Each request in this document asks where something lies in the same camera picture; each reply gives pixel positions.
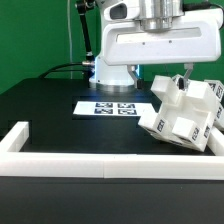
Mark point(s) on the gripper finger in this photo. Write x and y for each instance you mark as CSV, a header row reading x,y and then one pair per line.
x,y
185,76
134,72

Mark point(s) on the white chair seat block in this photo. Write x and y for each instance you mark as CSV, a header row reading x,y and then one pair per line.
x,y
204,120

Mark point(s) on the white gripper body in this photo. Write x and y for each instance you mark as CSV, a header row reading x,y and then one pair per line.
x,y
155,32

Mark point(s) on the white marker base sheet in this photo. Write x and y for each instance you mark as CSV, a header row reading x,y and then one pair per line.
x,y
91,108

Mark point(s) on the white U-shaped fence frame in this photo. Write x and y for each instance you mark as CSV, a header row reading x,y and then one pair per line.
x,y
15,162

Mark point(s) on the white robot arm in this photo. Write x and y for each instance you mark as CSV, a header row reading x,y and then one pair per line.
x,y
117,78

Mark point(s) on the white tagged cube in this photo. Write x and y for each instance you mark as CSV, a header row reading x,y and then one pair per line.
x,y
217,87
179,81

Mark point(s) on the small white chair part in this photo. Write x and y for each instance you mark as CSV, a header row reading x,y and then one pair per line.
x,y
152,121

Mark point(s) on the white chair back frame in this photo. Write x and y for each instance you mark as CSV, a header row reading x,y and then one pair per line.
x,y
198,93

